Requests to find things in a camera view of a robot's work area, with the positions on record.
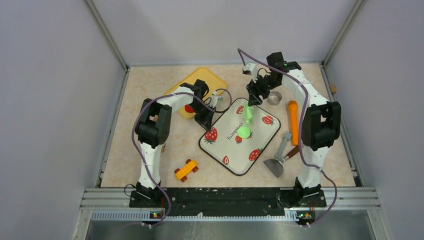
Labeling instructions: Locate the metal ring cutter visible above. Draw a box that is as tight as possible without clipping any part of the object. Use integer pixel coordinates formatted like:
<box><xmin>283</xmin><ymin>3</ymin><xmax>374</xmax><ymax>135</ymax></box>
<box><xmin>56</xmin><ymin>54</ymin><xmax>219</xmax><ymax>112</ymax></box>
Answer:
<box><xmin>267</xmin><ymin>91</ymin><xmax>283</xmax><ymax>106</ymax></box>

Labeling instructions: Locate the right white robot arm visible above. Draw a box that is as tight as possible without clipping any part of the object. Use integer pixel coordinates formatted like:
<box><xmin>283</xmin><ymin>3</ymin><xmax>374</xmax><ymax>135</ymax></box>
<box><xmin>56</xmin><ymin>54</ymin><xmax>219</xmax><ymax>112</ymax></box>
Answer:
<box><xmin>242</xmin><ymin>52</ymin><xmax>342</xmax><ymax>207</ymax></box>

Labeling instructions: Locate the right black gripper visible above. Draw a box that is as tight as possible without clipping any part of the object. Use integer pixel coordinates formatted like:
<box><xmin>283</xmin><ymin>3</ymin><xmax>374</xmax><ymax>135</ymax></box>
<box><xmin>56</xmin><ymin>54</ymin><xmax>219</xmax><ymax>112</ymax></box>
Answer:
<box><xmin>246</xmin><ymin>73</ymin><xmax>280</xmax><ymax>107</ymax></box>

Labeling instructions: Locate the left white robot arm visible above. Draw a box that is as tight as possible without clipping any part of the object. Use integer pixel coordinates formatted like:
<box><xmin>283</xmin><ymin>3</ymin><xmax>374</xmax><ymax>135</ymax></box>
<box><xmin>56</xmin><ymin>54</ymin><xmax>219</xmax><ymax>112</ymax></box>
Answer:
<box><xmin>131</xmin><ymin>79</ymin><xmax>216</xmax><ymax>207</ymax></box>

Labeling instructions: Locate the green dough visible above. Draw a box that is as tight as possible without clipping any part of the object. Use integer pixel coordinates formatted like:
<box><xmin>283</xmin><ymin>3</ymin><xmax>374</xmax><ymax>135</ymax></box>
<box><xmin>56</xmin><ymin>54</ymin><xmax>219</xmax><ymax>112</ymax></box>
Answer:
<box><xmin>241</xmin><ymin>103</ymin><xmax>253</xmax><ymax>124</ymax></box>

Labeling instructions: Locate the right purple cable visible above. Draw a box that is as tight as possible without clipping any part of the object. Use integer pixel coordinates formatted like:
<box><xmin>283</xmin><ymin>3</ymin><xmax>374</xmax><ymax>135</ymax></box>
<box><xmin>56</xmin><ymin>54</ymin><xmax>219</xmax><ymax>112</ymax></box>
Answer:
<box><xmin>237</xmin><ymin>48</ymin><xmax>338</xmax><ymax>227</ymax></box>

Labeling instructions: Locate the round green dough wrapper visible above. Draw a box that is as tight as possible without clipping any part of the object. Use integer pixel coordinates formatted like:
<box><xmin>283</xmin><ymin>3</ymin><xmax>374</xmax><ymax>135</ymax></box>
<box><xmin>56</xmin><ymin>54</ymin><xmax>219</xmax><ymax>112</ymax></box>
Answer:
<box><xmin>237</xmin><ymin>126</ymin><xmax>252</xmax><ymax>139</ymax></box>

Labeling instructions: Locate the yellow tray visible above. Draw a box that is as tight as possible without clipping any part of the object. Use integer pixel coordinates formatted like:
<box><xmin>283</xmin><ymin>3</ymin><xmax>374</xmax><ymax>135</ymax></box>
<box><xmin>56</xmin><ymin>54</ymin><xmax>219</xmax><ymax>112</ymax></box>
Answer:
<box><xmin>164</xmin><ymin>67</ymin><xmax>228</xmax><ymax>104</ymax></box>

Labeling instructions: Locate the metal scraper brown handle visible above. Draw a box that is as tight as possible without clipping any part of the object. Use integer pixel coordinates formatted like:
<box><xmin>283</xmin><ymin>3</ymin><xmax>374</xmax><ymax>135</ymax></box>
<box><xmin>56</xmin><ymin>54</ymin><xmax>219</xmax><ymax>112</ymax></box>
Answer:
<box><xmin>263</xmin><ymin>146</ymin><xmax>299</xmax><ymax>178</ymax></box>

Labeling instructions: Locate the white strawberry tray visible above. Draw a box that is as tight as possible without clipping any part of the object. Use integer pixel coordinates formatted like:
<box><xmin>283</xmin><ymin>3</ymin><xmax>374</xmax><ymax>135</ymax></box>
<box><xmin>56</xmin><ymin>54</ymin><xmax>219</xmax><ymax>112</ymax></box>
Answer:
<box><xmin>198</xmin><ymin>98</ymin><xmax>281</xmax><ymax>176</ymax></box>

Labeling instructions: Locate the purple cable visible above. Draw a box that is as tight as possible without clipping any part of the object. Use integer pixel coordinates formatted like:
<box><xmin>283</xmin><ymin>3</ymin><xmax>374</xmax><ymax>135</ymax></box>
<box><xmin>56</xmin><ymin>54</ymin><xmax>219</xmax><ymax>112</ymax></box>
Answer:
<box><xmin>131</xmin><ymin>88</ymin><xmax>233</xmax><ymax>229</ymax></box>
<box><xmin>237</xmin><ymin>48</ymin><xmax>338</xmax><ymax>227</ymax></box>

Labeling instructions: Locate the grey plastic tool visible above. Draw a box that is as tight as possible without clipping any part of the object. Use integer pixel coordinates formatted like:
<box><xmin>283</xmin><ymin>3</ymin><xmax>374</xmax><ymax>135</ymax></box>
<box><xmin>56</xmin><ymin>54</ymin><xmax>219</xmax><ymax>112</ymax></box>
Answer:
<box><xmin>274</xmin><ymin>131</ymin><xmax>292</xmax><ymax>161</ymax></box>

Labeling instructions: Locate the red dough disc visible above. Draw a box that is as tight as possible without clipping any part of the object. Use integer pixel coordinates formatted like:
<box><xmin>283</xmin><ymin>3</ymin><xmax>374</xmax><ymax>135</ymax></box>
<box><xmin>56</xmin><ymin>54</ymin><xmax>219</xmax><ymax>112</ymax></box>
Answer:
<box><xmin>184</xmin><ymin>104</ymin><xmax>195</xmax><ymax>114</ymax></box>

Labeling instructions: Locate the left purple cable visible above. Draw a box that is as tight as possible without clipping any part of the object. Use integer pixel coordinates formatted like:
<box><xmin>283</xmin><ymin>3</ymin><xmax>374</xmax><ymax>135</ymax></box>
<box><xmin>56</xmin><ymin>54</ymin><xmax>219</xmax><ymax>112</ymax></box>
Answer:
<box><xmin>131</xmin><ymin>88</ymin><xmax>233</xmax><ymax>229</ymax></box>

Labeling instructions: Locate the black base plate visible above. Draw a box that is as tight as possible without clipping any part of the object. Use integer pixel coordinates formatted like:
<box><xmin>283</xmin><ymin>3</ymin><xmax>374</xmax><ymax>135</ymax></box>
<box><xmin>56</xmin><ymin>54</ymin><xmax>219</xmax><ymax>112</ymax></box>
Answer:
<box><xmin>129</xmin><ymin>187</ymin><xmax>327</xmax><ymax>218</ymax></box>

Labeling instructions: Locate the yellow toy car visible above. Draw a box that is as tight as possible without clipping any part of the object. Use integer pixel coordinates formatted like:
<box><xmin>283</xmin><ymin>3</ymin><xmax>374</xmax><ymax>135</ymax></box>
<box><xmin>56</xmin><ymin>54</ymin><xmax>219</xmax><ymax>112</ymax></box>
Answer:
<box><xmin>174</xmin><ymin>159</ymin><xmax>199</xmax><ymax>183</ymax></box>

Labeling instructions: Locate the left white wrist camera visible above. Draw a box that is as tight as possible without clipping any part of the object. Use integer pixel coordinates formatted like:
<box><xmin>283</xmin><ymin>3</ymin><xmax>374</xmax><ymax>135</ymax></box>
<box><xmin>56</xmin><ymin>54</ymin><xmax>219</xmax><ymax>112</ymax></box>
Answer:
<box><xmin>208</xmin><ymin>91</ymin><xmax>223</xmax><ymax>108</ymax></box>

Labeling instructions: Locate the aluminium frame rail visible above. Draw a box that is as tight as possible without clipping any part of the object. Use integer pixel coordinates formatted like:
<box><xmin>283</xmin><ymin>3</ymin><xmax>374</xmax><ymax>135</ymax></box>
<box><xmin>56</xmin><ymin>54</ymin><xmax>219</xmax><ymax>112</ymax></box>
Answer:
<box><xmin>72</xmin><ymin>187</ymin><xmax>391</xmax><ymax>240</ymax></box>

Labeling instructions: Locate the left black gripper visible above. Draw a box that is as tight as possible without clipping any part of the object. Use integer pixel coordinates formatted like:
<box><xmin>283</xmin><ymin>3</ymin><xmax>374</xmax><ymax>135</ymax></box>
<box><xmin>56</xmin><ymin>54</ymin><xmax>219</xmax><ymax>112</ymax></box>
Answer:
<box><xmin>187</xmin><ymin>100</ymin><xmax>216</xmax><ymax>132</ymax></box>

